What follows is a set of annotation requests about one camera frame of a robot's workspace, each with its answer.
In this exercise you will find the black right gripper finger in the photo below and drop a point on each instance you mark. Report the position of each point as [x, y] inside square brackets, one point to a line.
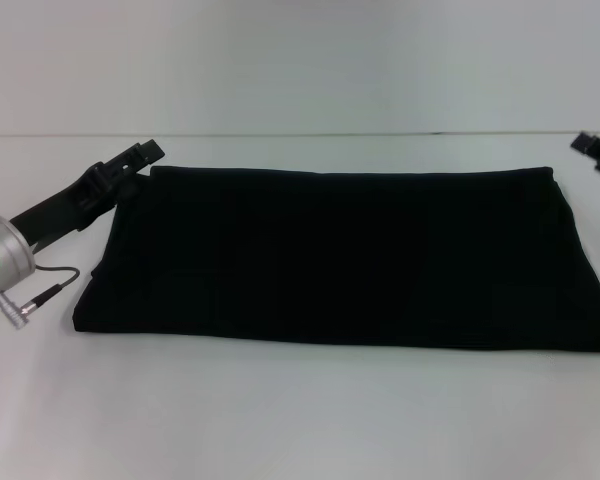
[597, 149]

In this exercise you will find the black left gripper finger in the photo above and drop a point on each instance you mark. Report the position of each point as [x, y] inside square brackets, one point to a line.
[140, 152]
[127, 192]

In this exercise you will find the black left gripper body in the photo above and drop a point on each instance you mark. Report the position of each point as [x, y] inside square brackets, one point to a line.
[75, 205]

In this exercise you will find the black shirt with FREE print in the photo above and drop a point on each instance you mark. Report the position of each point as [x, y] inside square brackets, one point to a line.
[330, 260]

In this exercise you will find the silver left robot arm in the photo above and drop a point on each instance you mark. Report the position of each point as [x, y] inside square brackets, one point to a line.
[5, 250]

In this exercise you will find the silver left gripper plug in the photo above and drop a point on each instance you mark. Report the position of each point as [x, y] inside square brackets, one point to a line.
[17, 310]

